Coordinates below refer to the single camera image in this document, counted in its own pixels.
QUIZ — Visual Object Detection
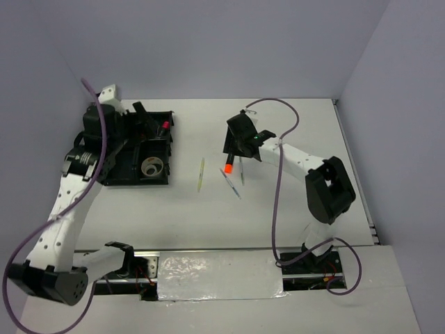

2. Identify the large brown tape roll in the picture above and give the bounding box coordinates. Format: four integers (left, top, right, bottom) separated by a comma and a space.
140, 157, 164, 177

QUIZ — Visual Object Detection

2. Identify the small clear tape roll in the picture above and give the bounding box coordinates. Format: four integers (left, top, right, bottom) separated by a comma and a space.
145, 165, 159, 177

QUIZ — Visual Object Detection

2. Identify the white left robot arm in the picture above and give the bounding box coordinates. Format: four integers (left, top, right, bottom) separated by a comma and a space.
3, 102, 149, 305

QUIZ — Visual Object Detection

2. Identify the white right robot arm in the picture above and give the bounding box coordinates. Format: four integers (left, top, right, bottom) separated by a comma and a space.
223, 110, 356, 272

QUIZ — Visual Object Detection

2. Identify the orange cap black highlighter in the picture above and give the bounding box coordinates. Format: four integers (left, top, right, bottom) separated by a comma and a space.
224, 153, 234, 174

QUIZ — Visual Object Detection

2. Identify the green thin pen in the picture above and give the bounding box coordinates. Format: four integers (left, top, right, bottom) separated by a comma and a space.
238, 157, 245, 186

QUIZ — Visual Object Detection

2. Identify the yellow thin pen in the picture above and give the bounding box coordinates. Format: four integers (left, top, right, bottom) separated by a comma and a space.
197, 157, 205, 193

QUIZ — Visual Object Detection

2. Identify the blue thin pen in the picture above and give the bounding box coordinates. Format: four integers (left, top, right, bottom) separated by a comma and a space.
220, 168, 242, 199

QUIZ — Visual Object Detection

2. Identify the black four-compartment organizer tray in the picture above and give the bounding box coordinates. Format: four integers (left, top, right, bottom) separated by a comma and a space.
104, 102, 174, 186

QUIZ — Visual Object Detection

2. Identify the silver foil covered panel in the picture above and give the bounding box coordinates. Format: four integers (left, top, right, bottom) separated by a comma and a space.
157, 250, 286, 301

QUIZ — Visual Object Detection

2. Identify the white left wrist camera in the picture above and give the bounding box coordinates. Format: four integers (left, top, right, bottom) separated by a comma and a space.
98, 84, 127, 115

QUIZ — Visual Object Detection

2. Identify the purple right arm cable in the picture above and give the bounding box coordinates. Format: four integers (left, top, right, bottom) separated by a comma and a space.
245, 98, 363, 297

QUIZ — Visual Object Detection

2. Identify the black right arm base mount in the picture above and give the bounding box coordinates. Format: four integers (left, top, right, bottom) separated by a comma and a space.
280, 250, 343, 276

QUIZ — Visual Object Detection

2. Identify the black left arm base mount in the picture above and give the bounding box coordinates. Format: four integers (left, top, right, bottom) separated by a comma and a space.
101, 252, 159, 282

